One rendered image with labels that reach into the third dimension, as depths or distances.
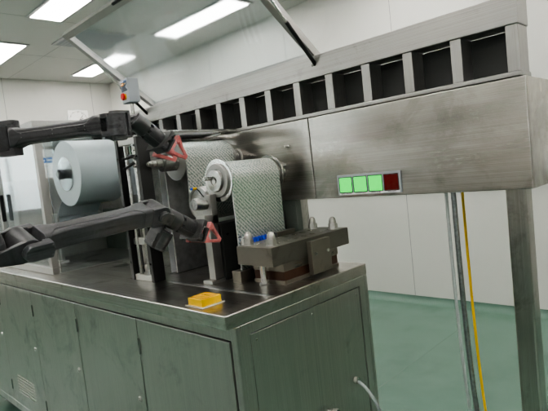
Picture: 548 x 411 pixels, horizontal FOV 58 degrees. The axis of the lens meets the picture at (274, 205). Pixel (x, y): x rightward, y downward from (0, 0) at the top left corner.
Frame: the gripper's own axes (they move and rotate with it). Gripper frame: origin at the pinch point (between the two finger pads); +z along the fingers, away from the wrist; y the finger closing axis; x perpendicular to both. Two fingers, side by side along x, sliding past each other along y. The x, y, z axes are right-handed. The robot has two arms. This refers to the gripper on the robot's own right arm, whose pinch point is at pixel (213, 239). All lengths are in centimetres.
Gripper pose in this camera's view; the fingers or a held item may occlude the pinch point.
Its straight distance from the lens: 160.4
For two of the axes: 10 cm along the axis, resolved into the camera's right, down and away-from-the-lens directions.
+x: 2.5, -9.2, 3.1
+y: 7.2, -0.4, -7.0
